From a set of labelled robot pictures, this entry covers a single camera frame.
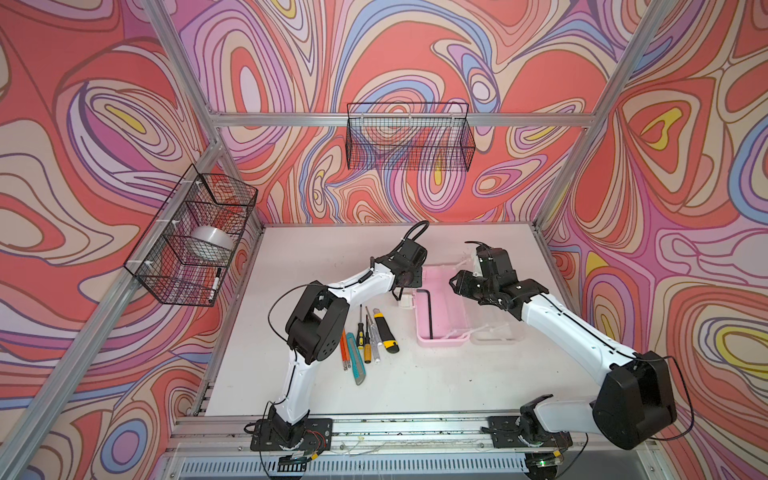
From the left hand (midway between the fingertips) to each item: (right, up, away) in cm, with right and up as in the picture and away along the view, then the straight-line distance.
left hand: (418, 275), depth 96 cm
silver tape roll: (-52, +11, -23) cm, 58 cm away
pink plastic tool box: (+6, -12, -10) cm, 17 cm away
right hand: (+10, -3, -11) cm, 15 cm away
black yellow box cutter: (-10, -19, -7) cm, 23 cm away
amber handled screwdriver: (-16, -22, -10) cm, 29 cm away
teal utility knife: (-19, -24, -12) cm, 33 cm away
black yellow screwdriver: (-19, -17, -6) cm, 26 cm away
